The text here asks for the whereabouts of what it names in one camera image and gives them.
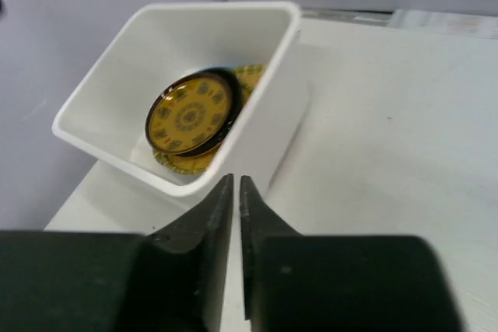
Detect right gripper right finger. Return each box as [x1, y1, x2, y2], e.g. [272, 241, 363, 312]
[239, 176, 464, 331]

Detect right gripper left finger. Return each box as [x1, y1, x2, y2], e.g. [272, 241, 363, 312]
[1, 175, 234, 331]

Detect yellow patterned plate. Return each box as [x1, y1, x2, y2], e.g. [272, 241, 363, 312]
[145, 72, 234, 155]

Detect white plastic bin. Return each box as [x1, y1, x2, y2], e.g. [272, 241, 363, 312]
[52, 2, 310, 200]

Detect papers at back edge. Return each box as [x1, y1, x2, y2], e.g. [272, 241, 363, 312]
[388, 9, 497, 40]

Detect round bamboo mat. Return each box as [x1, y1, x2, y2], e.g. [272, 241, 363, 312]
[150, 65, 265, 175]

